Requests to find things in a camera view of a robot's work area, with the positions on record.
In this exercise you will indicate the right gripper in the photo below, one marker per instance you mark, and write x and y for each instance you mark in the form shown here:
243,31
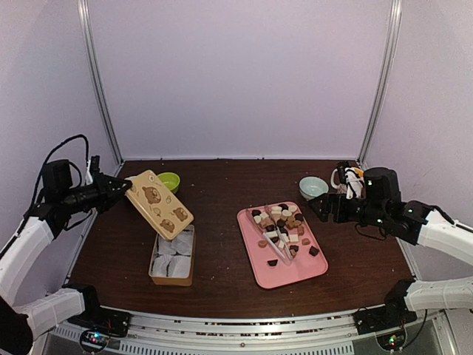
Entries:
329,200

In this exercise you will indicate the dark square chocolate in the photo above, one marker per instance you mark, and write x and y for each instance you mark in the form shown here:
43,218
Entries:
313,251

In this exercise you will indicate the white mug yellow inside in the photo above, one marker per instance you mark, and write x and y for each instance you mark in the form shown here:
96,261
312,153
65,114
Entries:
334,182

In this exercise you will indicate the metal tongs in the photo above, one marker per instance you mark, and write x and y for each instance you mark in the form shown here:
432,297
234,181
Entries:
264,222

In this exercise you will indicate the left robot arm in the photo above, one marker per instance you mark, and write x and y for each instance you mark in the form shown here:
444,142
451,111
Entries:
49,215

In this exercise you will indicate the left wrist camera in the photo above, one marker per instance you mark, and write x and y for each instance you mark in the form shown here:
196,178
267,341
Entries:
92,169

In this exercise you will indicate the light blue bowl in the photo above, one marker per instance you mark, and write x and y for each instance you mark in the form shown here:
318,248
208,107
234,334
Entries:
311,187

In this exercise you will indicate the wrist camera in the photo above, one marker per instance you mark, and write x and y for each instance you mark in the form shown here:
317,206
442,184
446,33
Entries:
351,179
92,169

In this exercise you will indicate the front aluminium rail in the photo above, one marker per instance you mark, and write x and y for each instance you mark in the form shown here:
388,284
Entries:
333,333

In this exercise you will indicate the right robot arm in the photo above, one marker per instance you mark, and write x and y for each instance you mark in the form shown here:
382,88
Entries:
380,205

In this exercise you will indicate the green bowl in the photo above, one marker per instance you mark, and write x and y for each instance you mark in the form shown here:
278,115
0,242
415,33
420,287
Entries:
171,180

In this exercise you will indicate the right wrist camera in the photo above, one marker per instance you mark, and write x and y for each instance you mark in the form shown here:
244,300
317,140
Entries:
351,179

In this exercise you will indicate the left aluminium frame post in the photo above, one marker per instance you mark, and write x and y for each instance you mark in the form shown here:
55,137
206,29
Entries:
97,83

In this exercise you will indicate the beige bear tin lid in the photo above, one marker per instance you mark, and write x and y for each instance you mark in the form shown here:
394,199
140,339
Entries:
158,205

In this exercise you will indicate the aluminium frame post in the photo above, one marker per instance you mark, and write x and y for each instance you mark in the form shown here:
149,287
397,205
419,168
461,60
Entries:
97,83
391,43

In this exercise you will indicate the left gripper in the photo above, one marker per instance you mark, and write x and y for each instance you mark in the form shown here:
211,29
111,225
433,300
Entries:
107,197

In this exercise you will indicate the right aluminium frame post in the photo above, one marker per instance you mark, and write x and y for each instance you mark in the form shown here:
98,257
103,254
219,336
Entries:
391,43

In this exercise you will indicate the beige tin box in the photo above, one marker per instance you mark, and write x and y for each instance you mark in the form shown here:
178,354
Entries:
172,262

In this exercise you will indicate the pink tray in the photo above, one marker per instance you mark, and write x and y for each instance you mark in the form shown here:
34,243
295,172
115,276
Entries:
299,237

